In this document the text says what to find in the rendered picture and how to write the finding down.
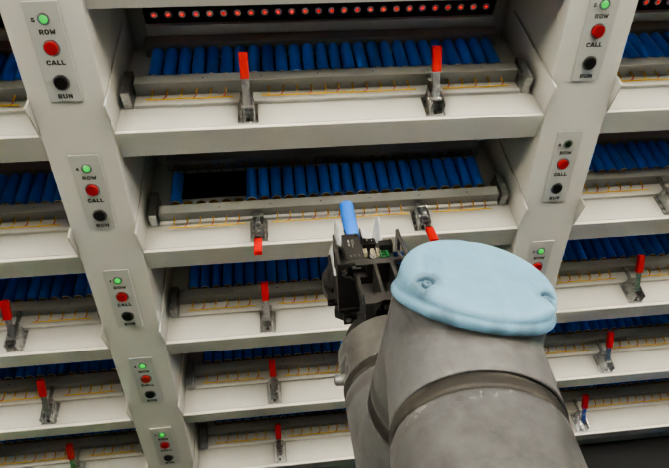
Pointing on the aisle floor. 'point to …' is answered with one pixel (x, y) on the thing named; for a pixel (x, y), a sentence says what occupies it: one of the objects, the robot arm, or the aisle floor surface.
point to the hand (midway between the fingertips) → (353, 241)
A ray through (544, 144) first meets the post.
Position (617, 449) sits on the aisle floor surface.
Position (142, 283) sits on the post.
